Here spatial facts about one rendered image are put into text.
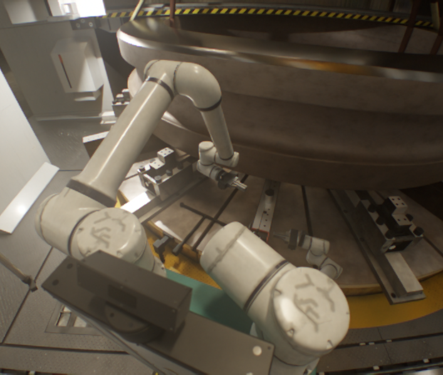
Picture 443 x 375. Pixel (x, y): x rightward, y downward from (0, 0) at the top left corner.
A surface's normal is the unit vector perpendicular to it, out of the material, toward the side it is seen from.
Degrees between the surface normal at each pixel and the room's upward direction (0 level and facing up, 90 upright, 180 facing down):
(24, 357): 0
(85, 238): 8
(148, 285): 29
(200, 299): 0
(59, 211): 24
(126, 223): 11
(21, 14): 90
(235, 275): 45
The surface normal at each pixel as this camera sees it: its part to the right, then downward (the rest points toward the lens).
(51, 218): -0.20, -0.33
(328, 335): 0.09, -0.58
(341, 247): 0.00, -0.73
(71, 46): 0.01, -0.40
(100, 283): -0.32, 0.20
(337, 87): -0.19, 0.66
